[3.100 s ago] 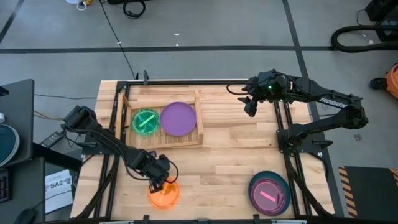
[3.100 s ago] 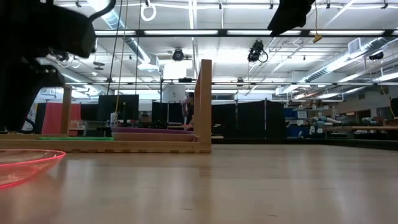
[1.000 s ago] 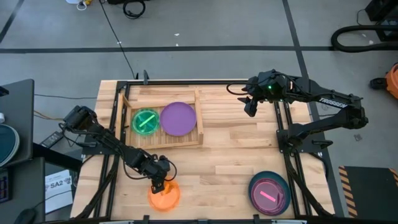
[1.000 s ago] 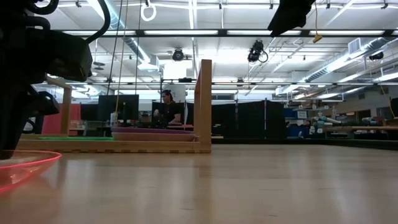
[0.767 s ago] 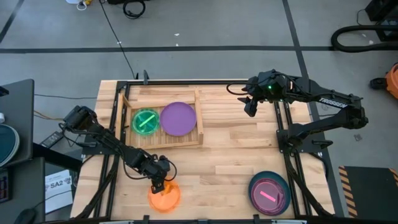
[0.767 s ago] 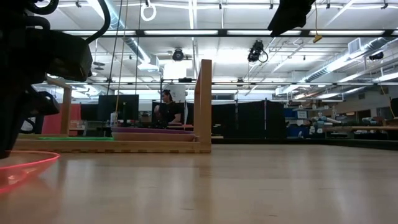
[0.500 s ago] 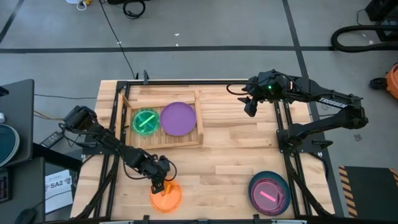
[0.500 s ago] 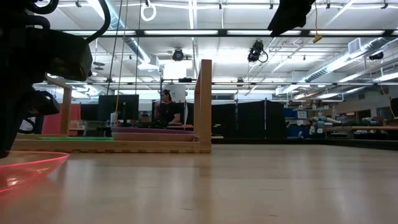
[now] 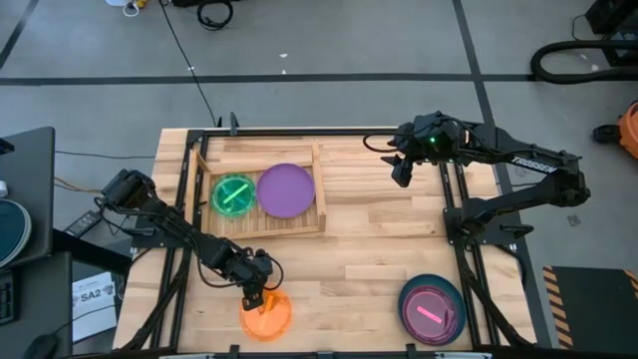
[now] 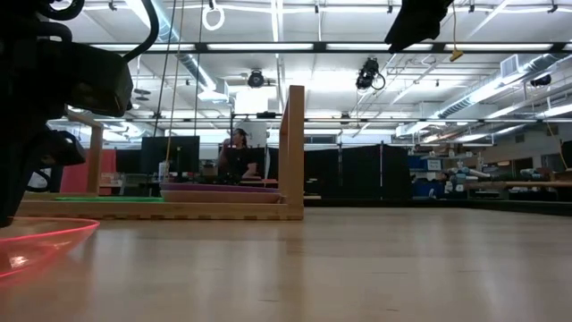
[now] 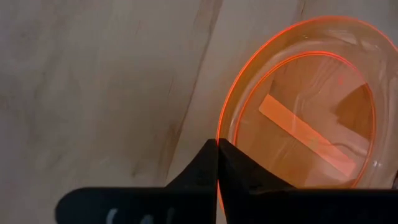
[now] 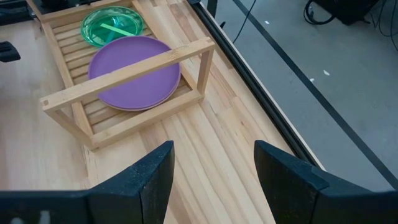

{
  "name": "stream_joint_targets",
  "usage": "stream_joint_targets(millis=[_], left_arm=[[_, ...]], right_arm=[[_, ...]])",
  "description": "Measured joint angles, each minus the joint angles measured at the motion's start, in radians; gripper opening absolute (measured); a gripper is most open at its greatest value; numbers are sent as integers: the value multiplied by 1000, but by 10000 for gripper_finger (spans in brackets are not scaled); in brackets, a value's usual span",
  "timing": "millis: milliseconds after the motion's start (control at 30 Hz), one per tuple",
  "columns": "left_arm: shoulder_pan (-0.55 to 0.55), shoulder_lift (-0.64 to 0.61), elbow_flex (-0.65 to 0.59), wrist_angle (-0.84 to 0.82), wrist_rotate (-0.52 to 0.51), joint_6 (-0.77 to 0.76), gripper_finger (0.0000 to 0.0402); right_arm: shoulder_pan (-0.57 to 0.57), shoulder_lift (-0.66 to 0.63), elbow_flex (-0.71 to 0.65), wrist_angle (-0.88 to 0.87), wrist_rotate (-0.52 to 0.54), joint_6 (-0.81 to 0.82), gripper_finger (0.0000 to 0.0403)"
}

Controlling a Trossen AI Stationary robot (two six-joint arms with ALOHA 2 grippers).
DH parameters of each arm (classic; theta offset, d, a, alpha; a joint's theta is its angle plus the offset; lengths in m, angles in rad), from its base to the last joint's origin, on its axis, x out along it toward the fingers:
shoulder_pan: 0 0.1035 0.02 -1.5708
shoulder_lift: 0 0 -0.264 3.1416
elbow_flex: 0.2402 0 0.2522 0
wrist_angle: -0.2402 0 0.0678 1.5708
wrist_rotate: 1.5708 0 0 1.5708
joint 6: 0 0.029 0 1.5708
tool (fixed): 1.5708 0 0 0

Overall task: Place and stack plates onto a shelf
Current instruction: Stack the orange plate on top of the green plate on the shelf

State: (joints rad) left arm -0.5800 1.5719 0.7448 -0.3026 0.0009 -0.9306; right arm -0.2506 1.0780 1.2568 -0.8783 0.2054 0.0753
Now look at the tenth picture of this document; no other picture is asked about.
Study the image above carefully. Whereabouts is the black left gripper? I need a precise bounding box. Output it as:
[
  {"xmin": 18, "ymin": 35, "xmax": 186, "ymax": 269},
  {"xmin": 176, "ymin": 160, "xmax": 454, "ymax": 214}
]
[{"xmin": 0, "ymin": 0, "xmax": 134, "ymax": 227}]

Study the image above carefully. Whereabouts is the translucent magenta pink plate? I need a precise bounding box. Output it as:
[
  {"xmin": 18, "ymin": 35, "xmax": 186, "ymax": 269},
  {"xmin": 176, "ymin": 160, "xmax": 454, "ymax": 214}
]
[{"xmin": 0, "ymin": 216, "xmax": 101, "ymax": 282}]

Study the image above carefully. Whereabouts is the translucent green plate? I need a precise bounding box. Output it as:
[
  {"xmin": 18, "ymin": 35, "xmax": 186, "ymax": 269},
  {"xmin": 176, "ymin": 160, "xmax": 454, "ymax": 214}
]
[{"xmin": 54, "ymin": 195, "xmax": 165, "ymax": 203}]

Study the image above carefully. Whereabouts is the purple plate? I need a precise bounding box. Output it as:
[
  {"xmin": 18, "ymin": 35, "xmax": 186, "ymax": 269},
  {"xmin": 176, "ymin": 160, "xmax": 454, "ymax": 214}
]
[{"xmin": 158, "ymin": 182, "xmax": 282, "ymax": 194}]

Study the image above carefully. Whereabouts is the peach pink plate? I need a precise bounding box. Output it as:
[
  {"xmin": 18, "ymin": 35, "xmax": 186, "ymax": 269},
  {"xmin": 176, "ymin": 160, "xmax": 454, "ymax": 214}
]
[{"xmin": 160, "ymin": 190, "xmax": 283, "ymax": 205}]

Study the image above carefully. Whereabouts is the wooden shelf rack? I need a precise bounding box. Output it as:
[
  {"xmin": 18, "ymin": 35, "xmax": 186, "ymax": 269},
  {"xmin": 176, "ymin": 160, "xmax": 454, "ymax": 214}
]
[{"xmin": 15, "ymin": 84, "xmax": 307, "ymax": 222}]

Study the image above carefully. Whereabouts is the yellow hanging hook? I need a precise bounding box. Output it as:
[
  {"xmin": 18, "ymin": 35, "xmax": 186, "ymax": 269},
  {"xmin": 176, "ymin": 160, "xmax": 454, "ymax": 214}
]
[{"xmin": 449, "ymin": 0, "xmax": 465, "ymax": 63}]

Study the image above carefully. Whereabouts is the orange partition panel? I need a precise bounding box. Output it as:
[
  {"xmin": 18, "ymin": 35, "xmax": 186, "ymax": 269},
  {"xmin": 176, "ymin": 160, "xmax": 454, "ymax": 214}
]
[{"xmin": 60, "ymin": 148, "xmax": 117, "ymax": 194}]

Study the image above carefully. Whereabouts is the black partition curtain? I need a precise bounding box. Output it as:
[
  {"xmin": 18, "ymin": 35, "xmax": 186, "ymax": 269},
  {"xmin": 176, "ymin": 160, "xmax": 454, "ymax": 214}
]
[{"xmin": 258, "ymin": 142, "xmax": 412, "ymax": 199}]

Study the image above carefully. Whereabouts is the person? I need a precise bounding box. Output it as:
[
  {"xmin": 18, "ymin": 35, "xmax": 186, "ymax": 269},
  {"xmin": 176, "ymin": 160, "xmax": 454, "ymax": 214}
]
[{"xmin": 217, "ymin": 127, "xmax": 260, "ymax": 181}]

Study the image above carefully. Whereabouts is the long black hanging cable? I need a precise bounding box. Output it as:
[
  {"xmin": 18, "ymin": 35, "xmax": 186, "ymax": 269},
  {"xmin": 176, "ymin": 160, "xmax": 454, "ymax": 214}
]
[{"xmin": 150, "ymin": 0, "xmax": 178, "ymax": 135}]

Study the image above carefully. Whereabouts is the yellow hanging cable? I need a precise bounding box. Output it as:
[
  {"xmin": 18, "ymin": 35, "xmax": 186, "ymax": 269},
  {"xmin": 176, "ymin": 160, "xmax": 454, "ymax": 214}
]
[{"xmin": 163, "ymin": 0, "xmax": 185, "ymax": 180}]

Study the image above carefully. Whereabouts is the white cable loop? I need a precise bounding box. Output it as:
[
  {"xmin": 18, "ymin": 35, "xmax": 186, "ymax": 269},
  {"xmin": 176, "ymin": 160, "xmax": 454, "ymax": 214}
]
[{"xmin": 201, "ymin": 0, "xmax": 224, "ymax": 32}]

